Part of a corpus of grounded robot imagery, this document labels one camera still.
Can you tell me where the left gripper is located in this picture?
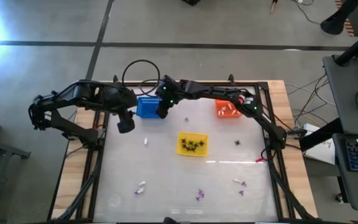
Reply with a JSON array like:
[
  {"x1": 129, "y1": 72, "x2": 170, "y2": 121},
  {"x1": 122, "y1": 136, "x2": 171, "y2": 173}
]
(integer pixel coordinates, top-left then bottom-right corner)
[{"x1": 113, "y1": 86, "x2": 138, "y2": 134}]

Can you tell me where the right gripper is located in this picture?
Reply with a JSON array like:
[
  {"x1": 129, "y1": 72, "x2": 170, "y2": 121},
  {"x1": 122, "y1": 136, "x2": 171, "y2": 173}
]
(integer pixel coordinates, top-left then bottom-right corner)
[{"x1": 155, "y1": 75, "x2": 183, "y2": 119}]

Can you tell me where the yellow plastic basket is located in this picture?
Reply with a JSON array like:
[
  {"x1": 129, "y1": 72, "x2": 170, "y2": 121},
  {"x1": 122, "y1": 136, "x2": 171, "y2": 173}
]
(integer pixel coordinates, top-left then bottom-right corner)
[{"x1": 176, "y1": 131, "x2": 209, "y2": 158}]

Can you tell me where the blue plastic basket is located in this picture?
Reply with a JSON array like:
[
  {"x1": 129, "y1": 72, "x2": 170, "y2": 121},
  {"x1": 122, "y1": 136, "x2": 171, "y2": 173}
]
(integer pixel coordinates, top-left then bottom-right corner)
[{"x1": 135, "y1": 96, "x2": 162, "y2": 119}]

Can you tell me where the orange plastic basket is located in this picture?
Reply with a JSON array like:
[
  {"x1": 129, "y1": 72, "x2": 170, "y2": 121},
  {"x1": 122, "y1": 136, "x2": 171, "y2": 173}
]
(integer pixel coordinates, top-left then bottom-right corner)
[{"x1": 215, "y1": 99, "x2": 243, "y2": 119}]

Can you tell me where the grey side stand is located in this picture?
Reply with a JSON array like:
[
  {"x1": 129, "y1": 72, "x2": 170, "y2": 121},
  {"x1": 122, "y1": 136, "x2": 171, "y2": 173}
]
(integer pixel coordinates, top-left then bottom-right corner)
[{"x1": 0, "y1": 136, "x2": 32, "y2": 224}]

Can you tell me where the black desk foot bar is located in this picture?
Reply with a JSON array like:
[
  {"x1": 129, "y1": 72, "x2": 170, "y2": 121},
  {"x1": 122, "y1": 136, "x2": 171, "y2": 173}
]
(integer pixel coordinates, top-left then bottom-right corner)
[{"x1": 299, "y1": 118, "x2": 344, "y2": 152}]

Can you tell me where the white printed paper sheet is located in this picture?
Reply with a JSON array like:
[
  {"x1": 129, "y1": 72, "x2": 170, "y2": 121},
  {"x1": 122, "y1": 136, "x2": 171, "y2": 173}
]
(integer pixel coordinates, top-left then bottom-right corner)
[{"x1": 303, "y1": 136, "x2": 336, "y2": 166}]

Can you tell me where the person's shoe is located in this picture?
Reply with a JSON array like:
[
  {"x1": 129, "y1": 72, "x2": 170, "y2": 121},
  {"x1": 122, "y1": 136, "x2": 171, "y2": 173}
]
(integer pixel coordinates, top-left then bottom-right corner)
[{"x1": 320, "y1": 12, "x2": 349, "y2": 35}]

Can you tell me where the black monitor pole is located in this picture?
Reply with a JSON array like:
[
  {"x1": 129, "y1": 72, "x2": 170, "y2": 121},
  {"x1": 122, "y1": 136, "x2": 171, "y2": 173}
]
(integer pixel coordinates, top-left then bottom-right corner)
[{"x1": 335, "y1": 24, "x2": 358, "y2": 67}]

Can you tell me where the red striped mat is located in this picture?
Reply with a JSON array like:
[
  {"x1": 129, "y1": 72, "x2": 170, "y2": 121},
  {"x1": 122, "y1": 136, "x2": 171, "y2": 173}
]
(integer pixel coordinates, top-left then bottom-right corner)
[{"x1": 335, "y1": 0, "x2": 356, "y2": 37}]

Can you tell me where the person's leg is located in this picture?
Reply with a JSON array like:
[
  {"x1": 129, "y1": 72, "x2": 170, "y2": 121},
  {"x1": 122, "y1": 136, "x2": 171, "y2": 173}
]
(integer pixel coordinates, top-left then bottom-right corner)
[{"x1": 337, "y1": 0, "x2": 358, "y2": 20}]

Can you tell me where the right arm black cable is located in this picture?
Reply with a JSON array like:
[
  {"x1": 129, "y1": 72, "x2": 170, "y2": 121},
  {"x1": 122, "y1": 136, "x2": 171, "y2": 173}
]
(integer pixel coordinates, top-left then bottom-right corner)
[{"x1": 139, "y1": 79, "x2": 160, "y2": 96}]

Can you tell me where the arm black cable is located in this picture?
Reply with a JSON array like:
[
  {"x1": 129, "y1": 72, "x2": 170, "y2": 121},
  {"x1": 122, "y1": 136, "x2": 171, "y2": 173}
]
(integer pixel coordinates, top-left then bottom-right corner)
[
  {"x1": 139, "y1": 79, "x2": 160, "y2": 96},
  {"x1": 122, "y1": 59, "x2": 161, "y2": 96}
]

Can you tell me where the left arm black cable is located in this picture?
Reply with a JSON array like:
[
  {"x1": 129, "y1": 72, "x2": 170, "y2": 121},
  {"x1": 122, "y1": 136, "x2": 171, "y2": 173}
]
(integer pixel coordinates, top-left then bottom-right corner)
[{"x1": 122, "y1": 59, "x2": 161, "y2": 96}]

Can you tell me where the black aluminium table frame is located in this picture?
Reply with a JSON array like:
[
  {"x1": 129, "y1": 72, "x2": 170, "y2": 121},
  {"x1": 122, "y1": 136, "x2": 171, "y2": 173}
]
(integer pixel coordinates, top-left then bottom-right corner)
[{"x1": 50, "y1": 81, "x2": 316, "y2": 223}]

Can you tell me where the black floor cable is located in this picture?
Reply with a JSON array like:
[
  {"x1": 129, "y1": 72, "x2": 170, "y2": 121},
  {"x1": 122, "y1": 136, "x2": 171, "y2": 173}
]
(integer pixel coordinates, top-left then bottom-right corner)
[{"x1": 286, "y1": 73, "x2": 335, "y2": 125}]

